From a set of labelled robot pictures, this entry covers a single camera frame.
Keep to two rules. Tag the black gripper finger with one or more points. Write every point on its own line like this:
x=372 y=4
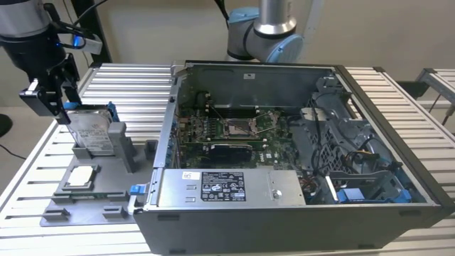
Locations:
x=69 y=72
x=38 y=104

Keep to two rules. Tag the hard disk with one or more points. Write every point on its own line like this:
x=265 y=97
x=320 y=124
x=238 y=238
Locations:
x=349 y=196
x=88 y=130

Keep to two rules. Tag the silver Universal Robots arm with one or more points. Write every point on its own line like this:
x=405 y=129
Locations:
x=273 y=26

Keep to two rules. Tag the metal disk bay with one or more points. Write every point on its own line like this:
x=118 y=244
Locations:
x=359 y=176

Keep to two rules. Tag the black round floor stand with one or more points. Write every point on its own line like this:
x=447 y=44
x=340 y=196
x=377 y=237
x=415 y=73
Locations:
x=4 y=125

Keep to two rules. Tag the silver CPU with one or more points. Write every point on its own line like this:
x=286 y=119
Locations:
x=81 y=176

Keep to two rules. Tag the grey plastic parts rack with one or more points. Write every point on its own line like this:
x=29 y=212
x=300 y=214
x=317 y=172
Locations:
x=106 y=181

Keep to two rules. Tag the green RAM stick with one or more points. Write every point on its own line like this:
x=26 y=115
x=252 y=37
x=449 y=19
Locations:
x=102 y=196

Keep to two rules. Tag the blue case latch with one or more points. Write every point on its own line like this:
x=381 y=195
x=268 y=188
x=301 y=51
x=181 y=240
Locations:
x=136 y=190

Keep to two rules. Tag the black RAM slot bank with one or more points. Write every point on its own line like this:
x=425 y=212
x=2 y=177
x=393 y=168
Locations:
x=233 y=110
x=241 y=139

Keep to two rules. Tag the CPU socket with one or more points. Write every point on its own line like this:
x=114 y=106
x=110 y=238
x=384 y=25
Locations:
x=233 y=129

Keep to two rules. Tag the black graphics card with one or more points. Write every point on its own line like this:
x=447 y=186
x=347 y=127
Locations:
x=230 y=153

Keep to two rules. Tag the green Dell motherboard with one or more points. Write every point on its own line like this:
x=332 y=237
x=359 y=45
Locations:
x=276 y=138

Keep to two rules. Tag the silver power supply unit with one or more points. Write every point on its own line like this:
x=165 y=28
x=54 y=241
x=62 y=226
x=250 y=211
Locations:
x=254 y=186

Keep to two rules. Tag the dark grey PC case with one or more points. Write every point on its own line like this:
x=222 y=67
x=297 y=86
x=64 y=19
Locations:
x=248 y=232

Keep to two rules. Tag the perforated metal drive cage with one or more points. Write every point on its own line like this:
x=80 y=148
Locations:
x=329 y=138

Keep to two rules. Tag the black room post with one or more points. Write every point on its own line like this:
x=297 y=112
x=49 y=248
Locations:
x=102 y=58

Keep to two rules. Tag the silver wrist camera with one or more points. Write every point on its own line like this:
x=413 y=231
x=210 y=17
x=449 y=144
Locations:
x=93 y=45

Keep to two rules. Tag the aluminium frame side table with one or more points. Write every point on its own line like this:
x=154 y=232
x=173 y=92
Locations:
x=440 y=77

